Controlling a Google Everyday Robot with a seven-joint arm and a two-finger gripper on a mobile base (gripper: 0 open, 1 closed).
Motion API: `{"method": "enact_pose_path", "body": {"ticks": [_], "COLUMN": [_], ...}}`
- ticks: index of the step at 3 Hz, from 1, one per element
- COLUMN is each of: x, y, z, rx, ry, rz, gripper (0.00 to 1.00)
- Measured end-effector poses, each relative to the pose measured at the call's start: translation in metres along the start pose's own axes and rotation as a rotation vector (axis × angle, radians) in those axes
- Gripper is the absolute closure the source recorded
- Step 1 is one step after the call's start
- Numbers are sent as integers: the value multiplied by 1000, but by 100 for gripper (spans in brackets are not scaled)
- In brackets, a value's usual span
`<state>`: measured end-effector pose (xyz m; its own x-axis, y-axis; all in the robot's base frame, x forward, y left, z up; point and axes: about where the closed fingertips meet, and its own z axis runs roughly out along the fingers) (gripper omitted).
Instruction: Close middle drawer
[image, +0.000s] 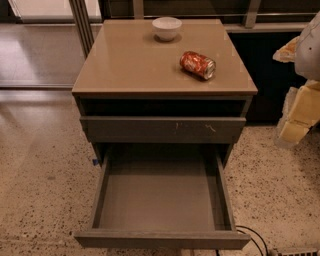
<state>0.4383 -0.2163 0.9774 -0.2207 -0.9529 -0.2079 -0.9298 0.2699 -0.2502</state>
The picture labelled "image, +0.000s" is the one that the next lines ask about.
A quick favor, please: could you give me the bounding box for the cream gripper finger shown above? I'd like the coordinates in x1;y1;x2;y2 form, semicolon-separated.
278;81;320;145

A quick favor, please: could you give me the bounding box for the grey drawer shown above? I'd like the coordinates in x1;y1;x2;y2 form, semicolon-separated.
74;154;250;250
80;116;246;144

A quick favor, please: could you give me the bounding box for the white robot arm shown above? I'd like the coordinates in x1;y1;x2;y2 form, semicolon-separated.
273;12;320;148

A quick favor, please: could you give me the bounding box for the grey drawer cabinet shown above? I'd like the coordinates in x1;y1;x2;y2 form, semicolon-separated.
72;19;257;161

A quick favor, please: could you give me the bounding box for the grey top drawer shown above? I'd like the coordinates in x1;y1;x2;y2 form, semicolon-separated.
80;116;246;144

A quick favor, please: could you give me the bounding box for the red soda can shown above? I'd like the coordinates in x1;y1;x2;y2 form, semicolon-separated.
180;51;216;80

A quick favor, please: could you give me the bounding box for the white ceramic bowl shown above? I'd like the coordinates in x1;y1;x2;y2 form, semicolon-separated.
152;17;182;41

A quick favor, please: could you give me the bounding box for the blue tape piece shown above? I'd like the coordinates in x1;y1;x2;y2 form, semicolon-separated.
92;159;99;166

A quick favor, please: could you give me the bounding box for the black floor cable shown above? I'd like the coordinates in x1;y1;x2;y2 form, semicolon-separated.
215;225;270;256

